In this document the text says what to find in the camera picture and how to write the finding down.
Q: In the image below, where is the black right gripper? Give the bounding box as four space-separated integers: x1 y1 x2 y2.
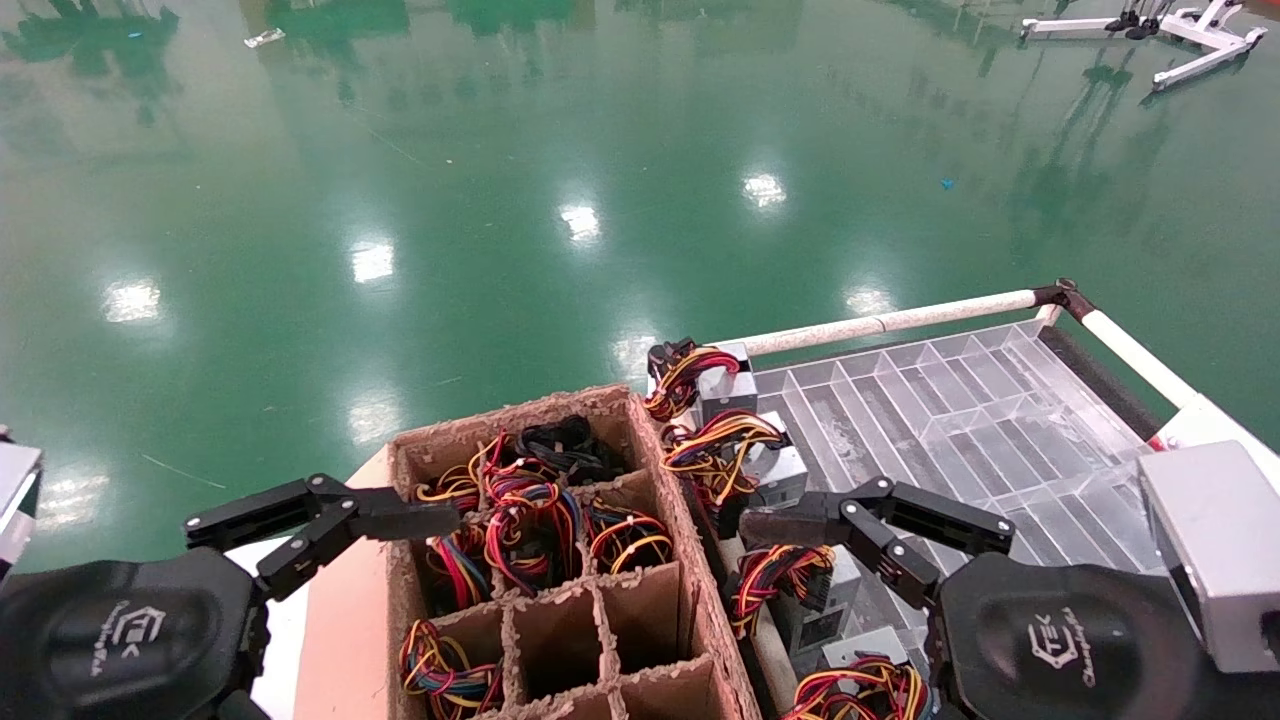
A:
740 477 1280 720

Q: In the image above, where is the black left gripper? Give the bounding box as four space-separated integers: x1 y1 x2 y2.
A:
0 474 461 720

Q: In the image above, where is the grey power supply with wires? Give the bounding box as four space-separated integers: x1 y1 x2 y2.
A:
660 408 809 536
785 628 931 720
485 480 583 596
645 338 758 423
733 543 863 656

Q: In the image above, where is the pink flat board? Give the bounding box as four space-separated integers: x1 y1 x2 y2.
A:
293 445 401 720

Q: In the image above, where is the clear plastic compartment tray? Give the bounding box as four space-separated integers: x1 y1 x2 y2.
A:
745 318 1171 661

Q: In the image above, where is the black foam strip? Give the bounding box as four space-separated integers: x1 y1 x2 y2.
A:
1040 325 1151 441

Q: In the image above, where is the brown cardboard divider box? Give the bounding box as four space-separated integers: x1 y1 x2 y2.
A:
385 385 766 720

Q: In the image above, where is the black pipe corner connector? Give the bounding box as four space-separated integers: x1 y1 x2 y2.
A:
1033 278 1096 321

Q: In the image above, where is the white red printed sign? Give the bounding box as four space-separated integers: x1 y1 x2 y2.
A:
1148 393 1280 471

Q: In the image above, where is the white metal floor stand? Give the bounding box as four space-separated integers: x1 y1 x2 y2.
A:
1020 0 1269 93

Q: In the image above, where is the power supply with yellow wires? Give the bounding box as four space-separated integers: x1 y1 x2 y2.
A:
413 440 486 503

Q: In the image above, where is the power supply with coloured wires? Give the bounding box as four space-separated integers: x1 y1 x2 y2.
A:
398 618 504 719
480 430 561 501
583 500 674 576
425 525 493 613

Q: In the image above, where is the beige pipe rail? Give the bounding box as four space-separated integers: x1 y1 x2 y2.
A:
718 535 801 720

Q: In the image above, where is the long white pipe rail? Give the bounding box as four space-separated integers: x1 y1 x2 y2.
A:
742 289 1041 358

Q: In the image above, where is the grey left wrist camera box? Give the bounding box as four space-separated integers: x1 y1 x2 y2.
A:
0 440 43 579

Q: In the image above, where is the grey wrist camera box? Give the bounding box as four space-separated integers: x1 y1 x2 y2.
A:
0 440 43 579
1138 440 1280 673

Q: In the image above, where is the power supply with black wires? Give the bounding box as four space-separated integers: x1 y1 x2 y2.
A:
515 417 633 486

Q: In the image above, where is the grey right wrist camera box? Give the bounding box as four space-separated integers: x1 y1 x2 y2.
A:
1138 440 1280 673

